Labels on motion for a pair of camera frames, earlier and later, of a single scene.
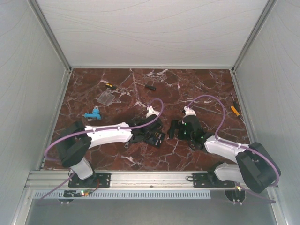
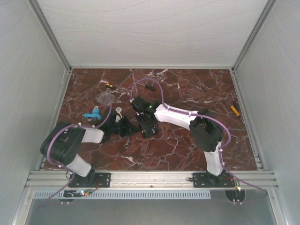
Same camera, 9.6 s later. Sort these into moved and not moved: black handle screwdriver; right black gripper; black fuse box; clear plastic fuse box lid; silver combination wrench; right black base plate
Moved: black fuse box; right black gripper
Not moved: clear plastic fuse box lid; black handle screwdriver; right black base plate; silver combination wrench
